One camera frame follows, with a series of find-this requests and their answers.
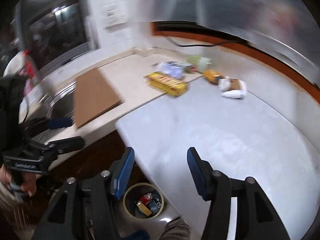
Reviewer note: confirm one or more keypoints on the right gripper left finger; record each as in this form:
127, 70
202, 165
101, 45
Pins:
121, 173

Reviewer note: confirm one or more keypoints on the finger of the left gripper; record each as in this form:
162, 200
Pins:
54, 123
61, 146

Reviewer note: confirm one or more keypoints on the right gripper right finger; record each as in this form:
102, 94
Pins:
200, 173

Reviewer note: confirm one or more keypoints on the red snack bag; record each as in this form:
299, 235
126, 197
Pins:
145, 199

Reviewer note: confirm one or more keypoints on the white paper bag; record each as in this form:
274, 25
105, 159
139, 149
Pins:
224, 84

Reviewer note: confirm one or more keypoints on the yellow red box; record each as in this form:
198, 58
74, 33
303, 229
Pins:
170, 85

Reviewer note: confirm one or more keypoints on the brown paper coffee cup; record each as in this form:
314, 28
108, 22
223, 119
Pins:
236, 84

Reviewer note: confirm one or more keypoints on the yellow snack bag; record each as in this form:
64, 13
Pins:
213, 76

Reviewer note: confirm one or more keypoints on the white purple small box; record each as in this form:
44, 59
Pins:
171, 68

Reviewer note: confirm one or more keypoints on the green label plastic bottle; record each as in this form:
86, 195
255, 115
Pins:
200, 63

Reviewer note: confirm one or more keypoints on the orange white carton box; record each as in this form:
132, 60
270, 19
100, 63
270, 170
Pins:
143, 209

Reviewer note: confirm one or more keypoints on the round trash bin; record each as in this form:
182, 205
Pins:
132, 196

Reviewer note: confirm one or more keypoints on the person left hand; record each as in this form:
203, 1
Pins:
26, 181

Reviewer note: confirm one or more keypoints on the stainless steel sink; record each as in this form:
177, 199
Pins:
59, 105

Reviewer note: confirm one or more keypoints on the brown cardboard sheet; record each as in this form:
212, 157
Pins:
93, 96

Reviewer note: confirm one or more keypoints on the red white carton box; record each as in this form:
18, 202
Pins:
32, 79

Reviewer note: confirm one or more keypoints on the dark window with frame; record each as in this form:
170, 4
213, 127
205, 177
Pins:
52, 32

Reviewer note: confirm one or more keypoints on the white wall power socket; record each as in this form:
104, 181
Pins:
113, 15

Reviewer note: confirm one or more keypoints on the orange wooden window frame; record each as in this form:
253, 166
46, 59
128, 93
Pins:
193, 32

